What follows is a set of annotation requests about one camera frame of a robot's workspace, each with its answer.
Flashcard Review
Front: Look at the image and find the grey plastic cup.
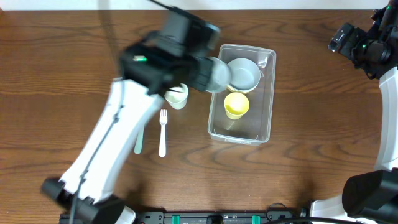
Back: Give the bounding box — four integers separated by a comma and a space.
205, 57, 231, 93

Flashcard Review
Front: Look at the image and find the white plastic bowl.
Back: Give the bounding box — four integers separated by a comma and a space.
227, 83, 258, 95

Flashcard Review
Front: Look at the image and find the grey plastic bowl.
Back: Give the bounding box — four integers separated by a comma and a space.
228, 58, 261, 92

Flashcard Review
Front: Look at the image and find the yellow plastic cup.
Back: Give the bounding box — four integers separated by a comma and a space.
224, 92, 250, 120

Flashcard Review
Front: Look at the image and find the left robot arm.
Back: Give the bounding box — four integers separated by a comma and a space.
41, 7, 220, 223

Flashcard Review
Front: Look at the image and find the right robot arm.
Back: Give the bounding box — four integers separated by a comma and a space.
307, 0, 397, 223

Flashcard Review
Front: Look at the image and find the white plastic cup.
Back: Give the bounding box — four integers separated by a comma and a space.
165, 83, 188, 110

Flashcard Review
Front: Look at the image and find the white plastic fork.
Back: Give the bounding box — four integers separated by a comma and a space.
159, 109, 168, 157

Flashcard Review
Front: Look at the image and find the mint green plastic spoon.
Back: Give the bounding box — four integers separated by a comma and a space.
134, 126, 145, 154

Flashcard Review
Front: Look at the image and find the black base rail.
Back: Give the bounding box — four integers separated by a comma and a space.
133, 210, 295, 224

